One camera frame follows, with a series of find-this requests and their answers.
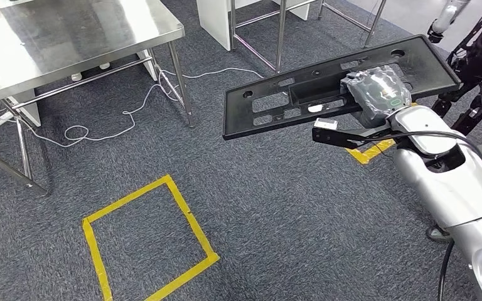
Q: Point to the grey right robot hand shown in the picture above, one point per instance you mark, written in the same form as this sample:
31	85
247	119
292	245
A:
378	93

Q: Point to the stainless steel workbench table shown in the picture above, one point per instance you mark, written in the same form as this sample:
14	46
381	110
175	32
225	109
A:
280	33
58	41

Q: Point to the black plastic plate frame part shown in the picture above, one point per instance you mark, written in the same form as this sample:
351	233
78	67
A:
241	120

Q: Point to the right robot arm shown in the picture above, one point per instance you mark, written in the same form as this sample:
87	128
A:
444	191

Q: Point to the white power strip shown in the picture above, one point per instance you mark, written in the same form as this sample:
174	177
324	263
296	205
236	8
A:
0	120

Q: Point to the yellow floor tape square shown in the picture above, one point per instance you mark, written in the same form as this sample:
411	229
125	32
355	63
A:
368	154
194	220

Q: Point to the white desk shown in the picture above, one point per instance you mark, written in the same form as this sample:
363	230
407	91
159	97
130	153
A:
214	21

